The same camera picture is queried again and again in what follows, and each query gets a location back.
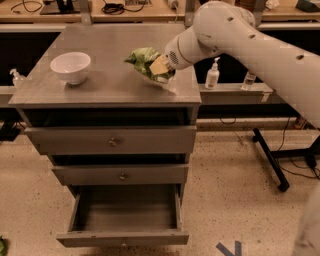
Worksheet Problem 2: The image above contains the top grey drawer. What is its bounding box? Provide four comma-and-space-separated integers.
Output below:
25, 126, 196, 155

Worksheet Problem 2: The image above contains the open bottom grey drawer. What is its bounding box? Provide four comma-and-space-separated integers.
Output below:
57, 184, 189, 247

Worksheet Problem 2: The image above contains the orange spray can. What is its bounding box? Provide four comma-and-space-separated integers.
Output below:
292, 116, 307, 130

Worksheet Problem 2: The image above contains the grey drawer cabinet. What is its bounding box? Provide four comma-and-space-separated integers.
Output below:
8, 23, 203, 248

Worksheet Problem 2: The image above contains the clear pump sanitizer bottle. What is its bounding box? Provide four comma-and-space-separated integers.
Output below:
10, 69, 26, 88

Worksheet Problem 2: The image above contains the black monitor stand base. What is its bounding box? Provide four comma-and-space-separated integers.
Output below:
40, 0, 80, 15

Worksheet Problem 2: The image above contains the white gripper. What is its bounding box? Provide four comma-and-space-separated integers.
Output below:
149, 36, 187, 75

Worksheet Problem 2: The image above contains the middle grey drawer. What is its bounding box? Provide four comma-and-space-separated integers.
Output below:
52, 164, 188, 186

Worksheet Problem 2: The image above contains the white pump lotion bottle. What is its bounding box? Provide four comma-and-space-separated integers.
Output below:
205, 57, 220, 90

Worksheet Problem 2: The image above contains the green jalapeno chip bag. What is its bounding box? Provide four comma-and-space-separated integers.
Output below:
125, 47, 175, 84

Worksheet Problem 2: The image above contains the clear plastic water bottle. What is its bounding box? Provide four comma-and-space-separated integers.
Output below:
241, 71, 256, 91

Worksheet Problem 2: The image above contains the white ceramic bowl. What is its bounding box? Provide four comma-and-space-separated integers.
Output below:
50, 52, 91, 85

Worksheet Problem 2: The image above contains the black cable on desk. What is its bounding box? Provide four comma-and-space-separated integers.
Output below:
11, 0, 45, 14

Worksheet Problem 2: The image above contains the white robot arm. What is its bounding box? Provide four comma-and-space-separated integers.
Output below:
150, 1, 320, 127

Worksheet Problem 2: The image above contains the green object at floor edge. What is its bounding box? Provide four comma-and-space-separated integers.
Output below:
0, 236, 7, 256

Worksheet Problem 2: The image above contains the black coiled cable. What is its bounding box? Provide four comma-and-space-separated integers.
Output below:
101, 0, 146, 16

